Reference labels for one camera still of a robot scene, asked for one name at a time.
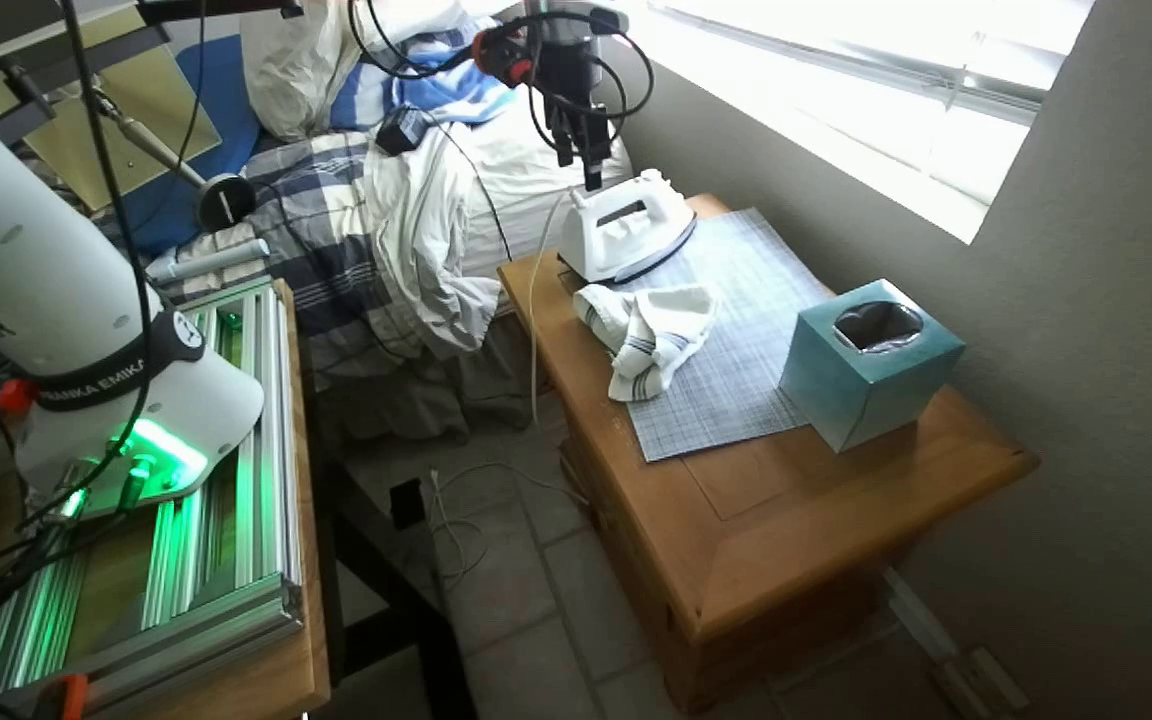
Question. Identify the olive flat board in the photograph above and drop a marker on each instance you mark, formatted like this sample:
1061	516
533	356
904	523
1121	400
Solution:
139	120

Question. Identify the white pressing iron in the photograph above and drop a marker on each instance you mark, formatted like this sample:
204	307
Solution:
628	225

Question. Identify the red stop button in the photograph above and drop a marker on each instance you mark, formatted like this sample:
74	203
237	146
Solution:
15	397

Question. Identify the grey bed skirt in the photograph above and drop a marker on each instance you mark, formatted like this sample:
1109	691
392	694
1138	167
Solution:
388	384

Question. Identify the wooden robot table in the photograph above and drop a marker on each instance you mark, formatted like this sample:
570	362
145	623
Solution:
297	681

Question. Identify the blue plaid blanket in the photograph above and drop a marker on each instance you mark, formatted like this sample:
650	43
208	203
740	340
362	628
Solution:
320	266

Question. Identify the black round-base stand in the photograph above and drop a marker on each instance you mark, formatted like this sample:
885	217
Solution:
226	203

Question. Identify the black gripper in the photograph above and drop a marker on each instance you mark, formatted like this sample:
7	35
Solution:
570	64

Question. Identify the orange clamp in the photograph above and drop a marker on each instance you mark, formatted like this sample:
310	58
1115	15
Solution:
71	697

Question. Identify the black red wrist camera mount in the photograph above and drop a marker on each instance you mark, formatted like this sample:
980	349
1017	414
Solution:
503	58

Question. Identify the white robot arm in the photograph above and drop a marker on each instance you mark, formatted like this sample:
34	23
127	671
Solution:
28	281

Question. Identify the black metal table frame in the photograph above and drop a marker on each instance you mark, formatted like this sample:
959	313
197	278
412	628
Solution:
388	560

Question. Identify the white blue-striped towel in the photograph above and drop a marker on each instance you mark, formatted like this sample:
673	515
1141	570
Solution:
650	334

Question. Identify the bright window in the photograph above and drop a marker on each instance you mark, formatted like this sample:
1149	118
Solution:
899	83

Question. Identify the blue white striped cloth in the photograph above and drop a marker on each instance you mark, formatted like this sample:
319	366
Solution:
449	83

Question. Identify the wooden nightstand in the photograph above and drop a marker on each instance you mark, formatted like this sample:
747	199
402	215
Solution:
791	534

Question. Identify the dark blue cloth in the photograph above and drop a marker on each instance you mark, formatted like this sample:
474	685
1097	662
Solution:
232	120

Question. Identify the aluminium rail frame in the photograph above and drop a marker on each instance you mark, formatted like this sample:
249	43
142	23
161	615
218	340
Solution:
259	400

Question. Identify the white crumpled sheet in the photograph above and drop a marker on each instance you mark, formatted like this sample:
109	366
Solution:
428	225

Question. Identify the white pillow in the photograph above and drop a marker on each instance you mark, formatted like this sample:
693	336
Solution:
300	64

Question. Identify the white wall baseboard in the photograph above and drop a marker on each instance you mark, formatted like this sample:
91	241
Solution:
960	655

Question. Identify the teal tissue box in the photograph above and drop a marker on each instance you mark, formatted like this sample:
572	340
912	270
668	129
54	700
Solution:
863	395

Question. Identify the grey checked placemat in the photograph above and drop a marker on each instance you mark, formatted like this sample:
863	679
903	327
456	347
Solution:
737	362

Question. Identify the black overhead bar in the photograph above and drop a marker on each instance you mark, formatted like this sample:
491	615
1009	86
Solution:
218	11

